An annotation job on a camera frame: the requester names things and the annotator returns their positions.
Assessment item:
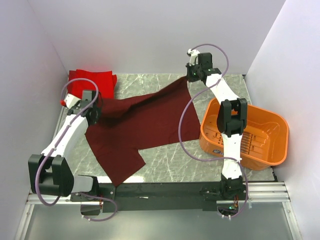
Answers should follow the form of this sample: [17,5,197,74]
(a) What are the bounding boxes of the orange plastic bin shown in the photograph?
[199,98,289,171]

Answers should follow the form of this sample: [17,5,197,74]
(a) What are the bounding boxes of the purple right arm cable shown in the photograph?
[178,43,250,220]

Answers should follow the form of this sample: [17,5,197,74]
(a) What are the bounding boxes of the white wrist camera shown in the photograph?
[60,93,81,109]
[187,48,200,66]

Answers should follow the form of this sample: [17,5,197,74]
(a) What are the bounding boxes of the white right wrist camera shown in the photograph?
[187,48,200,66]

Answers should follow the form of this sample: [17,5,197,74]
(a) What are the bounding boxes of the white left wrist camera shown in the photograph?
[60,93,81,109]

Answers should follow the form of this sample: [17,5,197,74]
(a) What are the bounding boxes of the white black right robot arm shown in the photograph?
[186,49,248,200]

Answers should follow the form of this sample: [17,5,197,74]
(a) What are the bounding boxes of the aluminium rail frame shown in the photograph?
[15,181,303,240]

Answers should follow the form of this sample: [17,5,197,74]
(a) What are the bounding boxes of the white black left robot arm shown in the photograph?
[28,90,102,201]

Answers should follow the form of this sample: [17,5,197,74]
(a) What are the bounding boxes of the bright red folded shirt stack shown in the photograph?
[67,69,118,99]

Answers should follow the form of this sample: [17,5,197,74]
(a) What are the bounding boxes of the dark red t shirt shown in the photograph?
[85,76,200,187]

